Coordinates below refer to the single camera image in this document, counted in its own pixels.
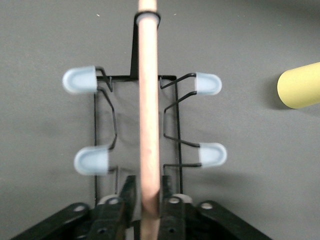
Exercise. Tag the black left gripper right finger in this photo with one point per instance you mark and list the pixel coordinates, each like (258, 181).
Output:
(180, 220)

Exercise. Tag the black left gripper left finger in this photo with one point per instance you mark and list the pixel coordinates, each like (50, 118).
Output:
(107, 220)

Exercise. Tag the yellow plastic cup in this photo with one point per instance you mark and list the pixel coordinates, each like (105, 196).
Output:
(300, 86)

